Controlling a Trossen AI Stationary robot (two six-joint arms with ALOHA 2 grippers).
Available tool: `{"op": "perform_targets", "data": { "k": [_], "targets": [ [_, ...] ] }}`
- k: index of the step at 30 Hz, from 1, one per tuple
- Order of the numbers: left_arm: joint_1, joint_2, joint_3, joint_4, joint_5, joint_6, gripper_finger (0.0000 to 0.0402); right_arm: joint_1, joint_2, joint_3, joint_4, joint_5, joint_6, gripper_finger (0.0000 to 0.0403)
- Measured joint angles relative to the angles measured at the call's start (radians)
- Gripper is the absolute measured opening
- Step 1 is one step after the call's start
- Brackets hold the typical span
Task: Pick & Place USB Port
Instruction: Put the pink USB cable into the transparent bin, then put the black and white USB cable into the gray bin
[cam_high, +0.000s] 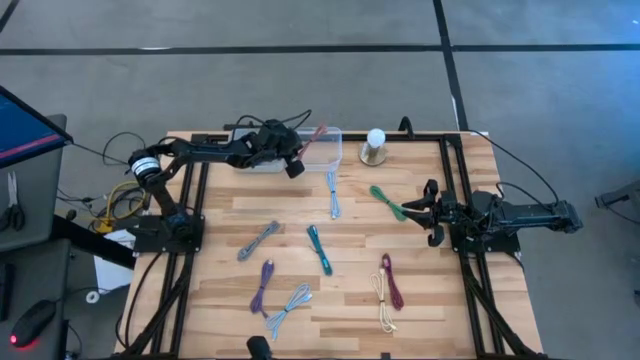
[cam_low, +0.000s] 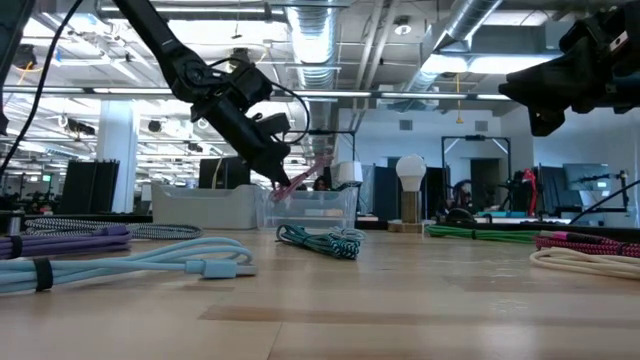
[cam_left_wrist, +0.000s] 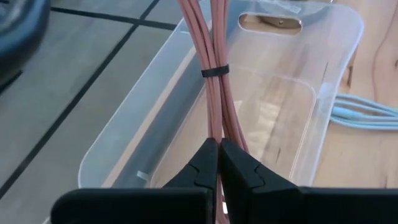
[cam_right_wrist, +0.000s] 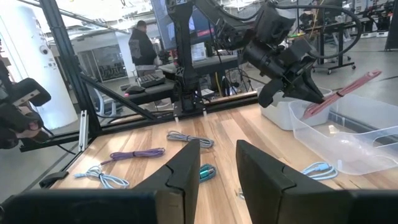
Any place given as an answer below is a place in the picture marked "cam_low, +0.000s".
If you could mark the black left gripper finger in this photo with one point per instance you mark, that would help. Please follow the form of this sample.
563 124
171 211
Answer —
280 170
262 169

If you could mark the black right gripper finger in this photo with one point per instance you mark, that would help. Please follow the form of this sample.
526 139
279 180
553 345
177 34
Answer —
540 90
547 120

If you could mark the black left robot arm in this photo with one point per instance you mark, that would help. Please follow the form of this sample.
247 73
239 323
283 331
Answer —
165 45

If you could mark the black monitor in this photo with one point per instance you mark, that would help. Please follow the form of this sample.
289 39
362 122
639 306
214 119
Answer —
225 172

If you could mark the person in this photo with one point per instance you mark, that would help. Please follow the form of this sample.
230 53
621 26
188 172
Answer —
321 184
462 192

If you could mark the clear plastic bin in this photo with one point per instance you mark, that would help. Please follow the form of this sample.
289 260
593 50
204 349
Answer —
310 212

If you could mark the red hanging object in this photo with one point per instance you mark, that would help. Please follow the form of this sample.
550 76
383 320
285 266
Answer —
529 180

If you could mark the grey monitor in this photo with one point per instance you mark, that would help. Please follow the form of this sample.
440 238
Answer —
585 175

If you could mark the white plastic bin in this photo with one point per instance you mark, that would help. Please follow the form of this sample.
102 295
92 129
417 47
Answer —
205 207

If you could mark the white lampshade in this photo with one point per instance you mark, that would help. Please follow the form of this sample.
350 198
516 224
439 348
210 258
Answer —
350 172

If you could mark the black round ceiling speaker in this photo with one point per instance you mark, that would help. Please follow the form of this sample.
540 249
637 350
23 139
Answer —
155 126

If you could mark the long ceiling light bar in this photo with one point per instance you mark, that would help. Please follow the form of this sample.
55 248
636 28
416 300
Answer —
350 93

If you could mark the white building column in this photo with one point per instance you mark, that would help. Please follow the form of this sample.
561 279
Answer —
117 150

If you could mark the black chair back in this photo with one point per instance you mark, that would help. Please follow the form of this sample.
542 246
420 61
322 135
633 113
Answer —
460 216

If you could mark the white bulb lamp brass base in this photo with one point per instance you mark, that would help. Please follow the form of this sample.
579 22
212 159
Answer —
411 172

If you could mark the round ceiling sensor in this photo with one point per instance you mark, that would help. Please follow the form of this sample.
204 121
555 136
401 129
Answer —
402 28

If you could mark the black cabinet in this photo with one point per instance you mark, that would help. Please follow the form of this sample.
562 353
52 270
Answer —
90 187

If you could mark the green exit sign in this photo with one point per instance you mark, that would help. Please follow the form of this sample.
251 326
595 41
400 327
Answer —
46 177

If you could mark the grey wall vent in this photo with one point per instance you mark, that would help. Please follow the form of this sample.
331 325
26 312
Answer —
406 125
481 125

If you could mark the black frame stand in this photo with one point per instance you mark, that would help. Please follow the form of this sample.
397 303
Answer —
475 137

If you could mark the black table frame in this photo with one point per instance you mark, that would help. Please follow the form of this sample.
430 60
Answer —
75 220

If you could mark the silver metal post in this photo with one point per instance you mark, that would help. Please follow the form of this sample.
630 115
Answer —
13 226

